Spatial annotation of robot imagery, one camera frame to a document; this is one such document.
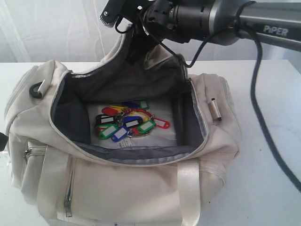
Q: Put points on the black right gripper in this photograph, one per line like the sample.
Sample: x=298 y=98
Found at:
x=143 y=39

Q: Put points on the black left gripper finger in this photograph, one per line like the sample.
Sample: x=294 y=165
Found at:
x=3 y=141

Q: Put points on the bunch of colourful key tags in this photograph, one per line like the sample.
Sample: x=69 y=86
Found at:
x=128 y=119

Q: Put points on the cream white duffel bag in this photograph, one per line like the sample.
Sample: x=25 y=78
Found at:
x=73 y=182

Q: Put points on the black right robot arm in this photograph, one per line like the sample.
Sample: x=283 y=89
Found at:
x=216 y=21

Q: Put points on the white backdrop curtain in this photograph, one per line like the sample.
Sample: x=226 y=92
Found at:
x=71 y=31

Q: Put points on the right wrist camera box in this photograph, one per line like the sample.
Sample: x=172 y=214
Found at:
x=114 y=10

